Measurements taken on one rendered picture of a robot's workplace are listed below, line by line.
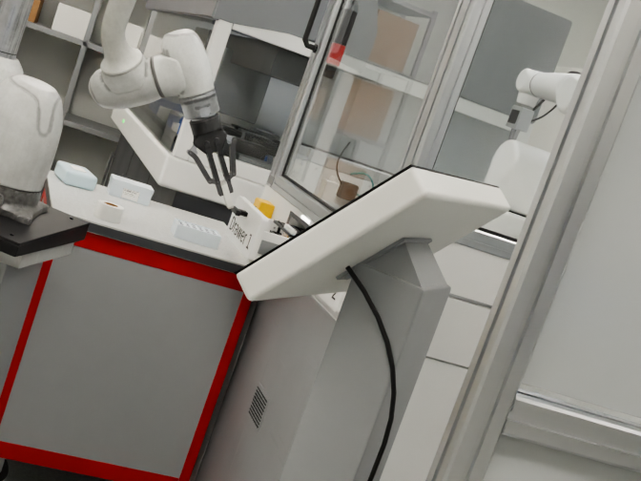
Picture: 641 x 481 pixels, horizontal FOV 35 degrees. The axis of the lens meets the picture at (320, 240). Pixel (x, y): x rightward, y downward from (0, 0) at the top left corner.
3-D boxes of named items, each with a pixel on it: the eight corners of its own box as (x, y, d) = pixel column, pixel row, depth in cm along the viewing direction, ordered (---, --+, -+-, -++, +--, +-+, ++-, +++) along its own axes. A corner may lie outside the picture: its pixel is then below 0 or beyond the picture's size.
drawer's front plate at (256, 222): (247, 260, 246) (262, 217, 245) (224, 233, 273) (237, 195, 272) (254, 261, 247) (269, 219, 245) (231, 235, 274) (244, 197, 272)
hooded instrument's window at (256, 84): (170, 154, 332) (214, 19, 326) (119, 99, 499) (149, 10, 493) (471, 250, 370) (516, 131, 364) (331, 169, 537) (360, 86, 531)
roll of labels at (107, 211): (99, 219, 263) (104, 205, 262) (89, 212, 268) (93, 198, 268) (123, 225, 267) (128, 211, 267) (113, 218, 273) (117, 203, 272)
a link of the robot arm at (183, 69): (219, 84, 253) (168, 97, 254) (201, 22, 248) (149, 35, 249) (215, 92, 243) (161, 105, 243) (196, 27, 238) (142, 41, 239)
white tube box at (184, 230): (174, 237, 275) (177, 223, 275) (170, 230, 283) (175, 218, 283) (217, 250, 279) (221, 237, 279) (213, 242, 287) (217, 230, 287)
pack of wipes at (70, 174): (94, 192, 301) (99, 177, 301) (63, 184, 296) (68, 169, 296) (83, 180, 314) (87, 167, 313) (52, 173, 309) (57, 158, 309)
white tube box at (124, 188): (108, 194, 306) (113, 177, 305) (106, 189, 314) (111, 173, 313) (149, 206, 310) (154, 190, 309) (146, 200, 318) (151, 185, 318)
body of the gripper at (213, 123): (189, 123, 245) (199, 159, 248) (222, 113, 247) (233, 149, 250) (184, 119, 252) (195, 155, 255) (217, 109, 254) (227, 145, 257)
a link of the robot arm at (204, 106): (217, 90, 245) (224, 114, 246) (211, 86, 253) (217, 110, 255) (181, 100, 243) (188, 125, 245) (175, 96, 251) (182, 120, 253)
